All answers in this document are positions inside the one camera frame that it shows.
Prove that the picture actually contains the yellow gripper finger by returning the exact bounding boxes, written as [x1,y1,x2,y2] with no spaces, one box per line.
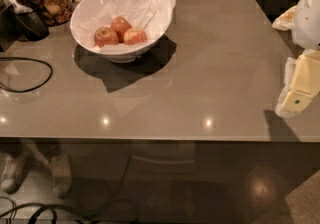
[275,49,320,118]
[272,6,296,31]

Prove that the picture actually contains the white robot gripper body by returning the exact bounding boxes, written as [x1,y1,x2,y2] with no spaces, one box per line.
[292,0,320,50]

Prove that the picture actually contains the red apple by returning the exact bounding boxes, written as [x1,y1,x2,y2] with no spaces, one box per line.
[110,16,131,43]
[123,28,147,45]
[94,27,119,48]

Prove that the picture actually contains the white ceramic bowl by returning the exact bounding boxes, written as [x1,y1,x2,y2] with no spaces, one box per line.
[69,0,174,64]

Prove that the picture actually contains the white shoe right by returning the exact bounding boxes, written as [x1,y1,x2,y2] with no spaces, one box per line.
[49,152,72,198]

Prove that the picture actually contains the white shoe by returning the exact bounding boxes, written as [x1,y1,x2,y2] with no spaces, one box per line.
[1,149,31,194]
[49,152,72,198]

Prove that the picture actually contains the white shoe left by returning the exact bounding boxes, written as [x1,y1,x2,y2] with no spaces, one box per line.
[1,149,31,194]

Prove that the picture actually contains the black cable on table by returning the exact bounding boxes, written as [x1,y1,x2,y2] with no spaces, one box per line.
[0,56,54,94]

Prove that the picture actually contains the black appliance with silver handle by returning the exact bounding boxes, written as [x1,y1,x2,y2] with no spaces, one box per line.
[7,0,49,42]

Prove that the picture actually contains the black cables on floor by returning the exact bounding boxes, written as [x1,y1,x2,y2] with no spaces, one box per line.
[0,196,141,224]

